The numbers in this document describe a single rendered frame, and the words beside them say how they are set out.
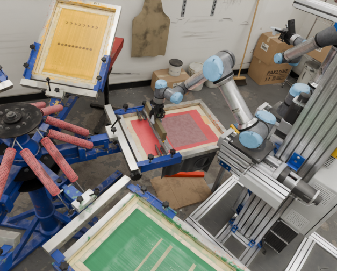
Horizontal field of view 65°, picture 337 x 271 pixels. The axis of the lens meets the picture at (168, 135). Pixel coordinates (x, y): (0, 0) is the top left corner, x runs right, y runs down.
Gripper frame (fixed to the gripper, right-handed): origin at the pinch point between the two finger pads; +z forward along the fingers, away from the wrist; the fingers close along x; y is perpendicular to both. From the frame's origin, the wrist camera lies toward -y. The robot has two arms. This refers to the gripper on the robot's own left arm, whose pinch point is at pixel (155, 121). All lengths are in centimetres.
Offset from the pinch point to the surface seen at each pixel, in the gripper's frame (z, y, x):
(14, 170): 7, 11, -93
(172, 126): 13.6, -5.3, 18.5
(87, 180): 109, -46, -48
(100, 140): 5.1, 2.7, -40.3
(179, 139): 13.6, 9.9, 18.1
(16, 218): 93, -12, -111
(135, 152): 10.2, 16.4, -19.8
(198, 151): 10.2, 28.4, 23.9
